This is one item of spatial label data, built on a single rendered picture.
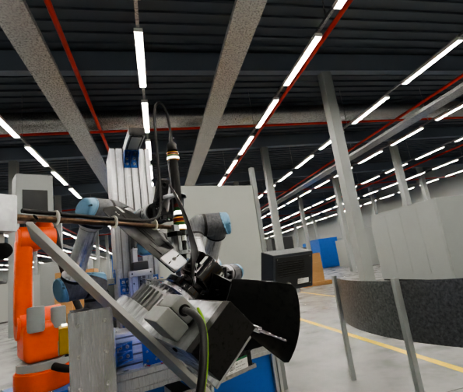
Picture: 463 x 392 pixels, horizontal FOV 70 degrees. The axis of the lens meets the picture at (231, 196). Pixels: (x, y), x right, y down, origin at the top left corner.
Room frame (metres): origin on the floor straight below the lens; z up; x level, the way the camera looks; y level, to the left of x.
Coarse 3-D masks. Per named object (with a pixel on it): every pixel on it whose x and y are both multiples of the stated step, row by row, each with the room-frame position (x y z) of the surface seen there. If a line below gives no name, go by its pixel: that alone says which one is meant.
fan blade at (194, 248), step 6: (174, 192) 0.79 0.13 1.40; (180, 204) 0.77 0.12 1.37; (186, 216) 0.75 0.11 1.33; (186, 222) 0.78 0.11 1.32; (192, 234) 0.73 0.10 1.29; (192, 240) 0.75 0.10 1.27; (192, 246) 0.77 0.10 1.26; (192, 252) 0.79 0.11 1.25; (192, 258) 0.81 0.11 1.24; (192, 264) 0.84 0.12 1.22; (192, 270) 0.87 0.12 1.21; (192, 276) 0.93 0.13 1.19
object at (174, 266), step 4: (168, 252) 1.07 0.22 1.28; (172, 252) 1.08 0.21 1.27; (176, 252) 1.10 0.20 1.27; (164, 256) 1.04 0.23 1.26; (168, 256) 1.06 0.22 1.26; (172, 256) 1.07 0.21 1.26; (176, 256) 1.08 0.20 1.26; (180, 256) 1.09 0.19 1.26; (160, 260) 1.02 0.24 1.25; (164, 260) 1.03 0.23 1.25; (168, 260) 1.04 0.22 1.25; (172, 260) 1.05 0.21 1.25; (176, 260) 1.07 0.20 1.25; (180, 260) 1.08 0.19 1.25; (184, 260) 1.09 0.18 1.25; (168, 264) 1.02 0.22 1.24; (172, 264) 1.04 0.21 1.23; (176, 264) 1.05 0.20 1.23; (180, 264) 1.06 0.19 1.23; (172, 268) 1.02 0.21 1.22; (176, 268) 1.04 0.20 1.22
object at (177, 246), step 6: (174, 228) 1.09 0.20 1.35; (168, 234) 1.11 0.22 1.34; (174, 234) 1.10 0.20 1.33; (180, 234) 1.11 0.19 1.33; (174, 240) 1.11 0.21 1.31; (180, 240) 1.12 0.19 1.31; (174, 246) 1.11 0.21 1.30; (180, 246) 1.11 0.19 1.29; (180, 252) 1.11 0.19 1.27; (186, 252) 1.12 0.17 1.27
